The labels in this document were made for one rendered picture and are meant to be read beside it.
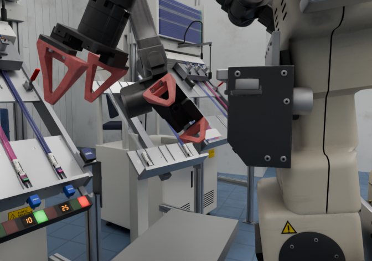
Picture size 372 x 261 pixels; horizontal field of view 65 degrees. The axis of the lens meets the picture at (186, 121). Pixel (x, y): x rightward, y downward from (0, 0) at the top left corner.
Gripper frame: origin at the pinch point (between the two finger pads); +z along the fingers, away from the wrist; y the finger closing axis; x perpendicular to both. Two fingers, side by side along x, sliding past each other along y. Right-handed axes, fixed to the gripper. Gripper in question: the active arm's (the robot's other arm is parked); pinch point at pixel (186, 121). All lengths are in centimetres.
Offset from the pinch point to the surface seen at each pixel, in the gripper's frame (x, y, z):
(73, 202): -44, -15, -35
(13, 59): -37, 27, -79
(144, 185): -33, -44, -63
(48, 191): -46, -7, -36
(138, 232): -48, -56, -56
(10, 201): -51, 0, -29
